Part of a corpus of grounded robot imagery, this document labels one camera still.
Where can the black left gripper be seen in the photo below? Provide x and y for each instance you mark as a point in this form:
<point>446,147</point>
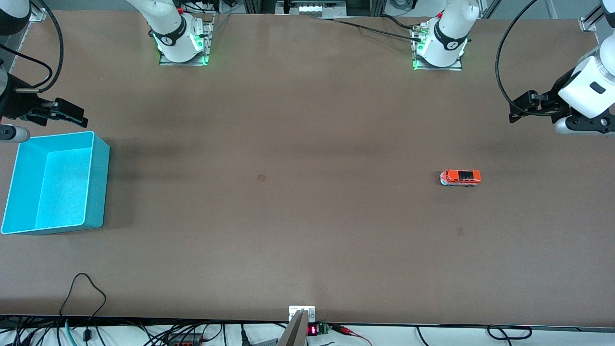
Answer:
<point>554,99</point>

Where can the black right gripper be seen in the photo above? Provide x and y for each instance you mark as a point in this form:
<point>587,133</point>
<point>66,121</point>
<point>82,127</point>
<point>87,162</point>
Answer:
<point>14,105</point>

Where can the orange toy bus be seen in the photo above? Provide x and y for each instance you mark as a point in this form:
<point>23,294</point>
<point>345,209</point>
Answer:
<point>460,177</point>

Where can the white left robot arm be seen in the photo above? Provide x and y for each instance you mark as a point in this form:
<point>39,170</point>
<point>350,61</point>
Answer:
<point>447,43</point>

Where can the blue plastic box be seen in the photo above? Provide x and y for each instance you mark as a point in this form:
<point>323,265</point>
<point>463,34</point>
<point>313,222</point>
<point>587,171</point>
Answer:
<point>62,187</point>

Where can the aluminium rack with lights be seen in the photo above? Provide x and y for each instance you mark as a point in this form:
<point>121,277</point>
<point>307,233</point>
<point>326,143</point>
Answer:
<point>312,7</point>

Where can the orange connector block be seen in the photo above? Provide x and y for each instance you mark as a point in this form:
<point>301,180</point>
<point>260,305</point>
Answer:
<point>182,341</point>

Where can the red digit display module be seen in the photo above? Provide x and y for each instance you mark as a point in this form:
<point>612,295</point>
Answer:
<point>313,330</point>

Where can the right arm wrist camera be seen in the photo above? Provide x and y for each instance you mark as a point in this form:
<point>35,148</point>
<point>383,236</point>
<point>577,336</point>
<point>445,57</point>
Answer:
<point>12,134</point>

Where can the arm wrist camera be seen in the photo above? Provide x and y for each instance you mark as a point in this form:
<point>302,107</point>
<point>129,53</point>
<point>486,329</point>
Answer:
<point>12,134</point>
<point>584,126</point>

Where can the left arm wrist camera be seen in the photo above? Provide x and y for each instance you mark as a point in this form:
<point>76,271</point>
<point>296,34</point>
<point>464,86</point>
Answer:
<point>584,126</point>

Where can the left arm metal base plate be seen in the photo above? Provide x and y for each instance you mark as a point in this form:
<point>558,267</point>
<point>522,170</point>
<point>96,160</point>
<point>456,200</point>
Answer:
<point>456,66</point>

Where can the aluminium frame corner bracket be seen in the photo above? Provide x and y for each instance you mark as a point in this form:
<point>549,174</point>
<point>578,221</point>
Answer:
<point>591,21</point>

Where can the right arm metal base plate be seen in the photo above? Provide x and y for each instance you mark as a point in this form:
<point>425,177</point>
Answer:
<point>207,43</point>

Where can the white mount bracket plate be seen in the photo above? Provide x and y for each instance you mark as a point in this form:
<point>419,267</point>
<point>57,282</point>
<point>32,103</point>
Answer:
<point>310,312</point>

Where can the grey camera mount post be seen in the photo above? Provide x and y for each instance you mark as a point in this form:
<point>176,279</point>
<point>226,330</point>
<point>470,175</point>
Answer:
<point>295,331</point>

